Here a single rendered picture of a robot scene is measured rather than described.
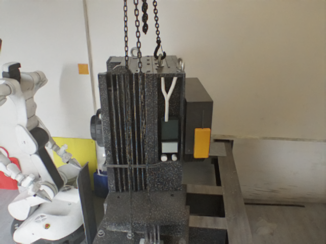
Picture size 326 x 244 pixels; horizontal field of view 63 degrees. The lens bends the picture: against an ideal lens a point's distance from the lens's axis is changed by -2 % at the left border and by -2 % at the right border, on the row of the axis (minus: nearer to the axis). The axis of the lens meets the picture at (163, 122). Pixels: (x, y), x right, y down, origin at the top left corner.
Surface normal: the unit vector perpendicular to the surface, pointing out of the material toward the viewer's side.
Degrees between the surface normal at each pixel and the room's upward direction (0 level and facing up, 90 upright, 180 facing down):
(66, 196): 73
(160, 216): 0
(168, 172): 90
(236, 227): 0
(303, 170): 90
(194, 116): 90
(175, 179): 90
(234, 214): 0
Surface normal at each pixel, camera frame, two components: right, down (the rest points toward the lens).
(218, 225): 0.00, -0.91
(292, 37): -0.11, 0.40
